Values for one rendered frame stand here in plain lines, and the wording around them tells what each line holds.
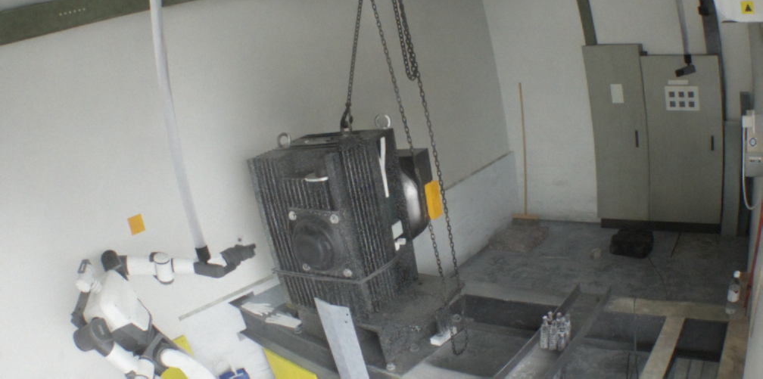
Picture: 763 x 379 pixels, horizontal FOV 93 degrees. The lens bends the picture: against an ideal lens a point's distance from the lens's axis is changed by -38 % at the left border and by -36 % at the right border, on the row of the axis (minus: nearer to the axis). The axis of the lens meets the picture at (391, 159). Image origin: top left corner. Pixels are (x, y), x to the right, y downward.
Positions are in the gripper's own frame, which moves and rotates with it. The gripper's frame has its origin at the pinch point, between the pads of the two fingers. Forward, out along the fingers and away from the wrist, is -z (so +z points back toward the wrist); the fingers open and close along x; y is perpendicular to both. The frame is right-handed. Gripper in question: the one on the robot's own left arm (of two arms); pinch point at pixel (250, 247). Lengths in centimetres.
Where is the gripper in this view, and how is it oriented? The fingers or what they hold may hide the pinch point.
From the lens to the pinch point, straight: 232.6
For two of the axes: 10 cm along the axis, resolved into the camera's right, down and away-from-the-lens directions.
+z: -5.1, 2.7, -8.2
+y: -1.7, -9.6, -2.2
